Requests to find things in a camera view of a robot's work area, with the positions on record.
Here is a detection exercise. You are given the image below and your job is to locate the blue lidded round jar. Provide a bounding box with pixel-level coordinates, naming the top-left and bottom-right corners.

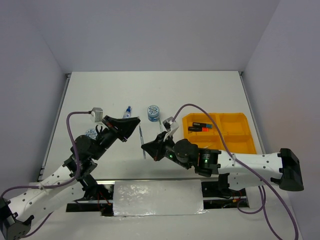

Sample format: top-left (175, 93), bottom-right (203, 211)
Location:
top-left (147, 105), bottom-right (160, 122)

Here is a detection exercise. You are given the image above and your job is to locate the silver foil covered plate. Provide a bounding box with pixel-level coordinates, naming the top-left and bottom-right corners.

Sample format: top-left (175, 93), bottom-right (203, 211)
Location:
top-left (113, 179), bottom-right (206, 217)

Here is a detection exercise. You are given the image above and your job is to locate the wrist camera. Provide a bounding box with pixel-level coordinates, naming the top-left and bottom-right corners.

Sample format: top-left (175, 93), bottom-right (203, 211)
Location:
top-left (162, 116), bottom-right (179, 141)
top-left (90, 107), bottom-right (104, 124)

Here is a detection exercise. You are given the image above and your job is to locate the yellow divided storage tray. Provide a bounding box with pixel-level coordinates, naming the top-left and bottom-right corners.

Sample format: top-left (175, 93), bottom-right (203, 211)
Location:
top-left (182, 113), bottom-right (257, 154)

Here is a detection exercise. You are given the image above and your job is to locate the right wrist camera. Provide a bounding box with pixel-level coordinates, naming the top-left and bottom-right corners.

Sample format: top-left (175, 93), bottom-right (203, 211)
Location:
top-left (162, 116), bottom-right (179, 141)

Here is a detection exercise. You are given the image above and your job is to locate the green gel pen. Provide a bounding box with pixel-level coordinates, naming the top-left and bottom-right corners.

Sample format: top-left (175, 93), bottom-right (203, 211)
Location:
top-left (158, 119), bottom-right (163, 133)

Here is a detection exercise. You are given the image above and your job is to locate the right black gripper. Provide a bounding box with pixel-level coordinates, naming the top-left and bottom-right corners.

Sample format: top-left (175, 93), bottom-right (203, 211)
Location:
top-left (142, 130), bottom-right (191, 169)

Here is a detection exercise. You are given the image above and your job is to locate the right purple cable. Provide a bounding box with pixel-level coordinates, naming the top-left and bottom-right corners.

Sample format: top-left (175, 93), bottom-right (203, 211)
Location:
top-left (172, 103), bottom-right (300, 240)

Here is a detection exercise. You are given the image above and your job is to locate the blue highlighter marker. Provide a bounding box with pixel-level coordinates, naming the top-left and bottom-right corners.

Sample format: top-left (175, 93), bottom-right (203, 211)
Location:
top-left (192, 122), bottom-right (213, 129)

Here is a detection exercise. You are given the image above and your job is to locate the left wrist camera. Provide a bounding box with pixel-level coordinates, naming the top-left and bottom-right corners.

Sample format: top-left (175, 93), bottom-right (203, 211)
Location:
top-left (90, 107), bottom-right (104, 124)

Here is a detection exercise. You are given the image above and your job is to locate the orange highlighter marker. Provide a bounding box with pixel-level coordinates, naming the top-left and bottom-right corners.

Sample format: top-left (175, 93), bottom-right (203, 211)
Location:
top-left (188, 126), bottom-right (209, 132)

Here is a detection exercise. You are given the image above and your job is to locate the clear blue spray bottle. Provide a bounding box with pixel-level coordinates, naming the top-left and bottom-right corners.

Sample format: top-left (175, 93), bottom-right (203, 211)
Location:
top-left (122, 106), bottom-right (132, 119)

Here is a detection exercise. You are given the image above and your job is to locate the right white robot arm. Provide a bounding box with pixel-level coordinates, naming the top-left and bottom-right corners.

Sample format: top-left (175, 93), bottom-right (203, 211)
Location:
top-left (141, 132), bottom-right (304, 196)

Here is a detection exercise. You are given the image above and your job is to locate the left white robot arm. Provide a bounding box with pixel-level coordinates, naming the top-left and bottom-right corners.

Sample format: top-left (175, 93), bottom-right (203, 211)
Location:
top-left (0, 115), bottom-right (140, 240)

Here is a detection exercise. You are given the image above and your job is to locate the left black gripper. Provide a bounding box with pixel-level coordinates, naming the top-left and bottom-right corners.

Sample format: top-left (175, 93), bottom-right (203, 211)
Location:
top-left (91, 115), bottom-right (141, 160)

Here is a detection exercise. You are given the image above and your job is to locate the clear blue gel pen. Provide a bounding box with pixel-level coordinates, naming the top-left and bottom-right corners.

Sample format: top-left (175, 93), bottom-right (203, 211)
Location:
top-left (138, 124), bottom-right (146, 159)

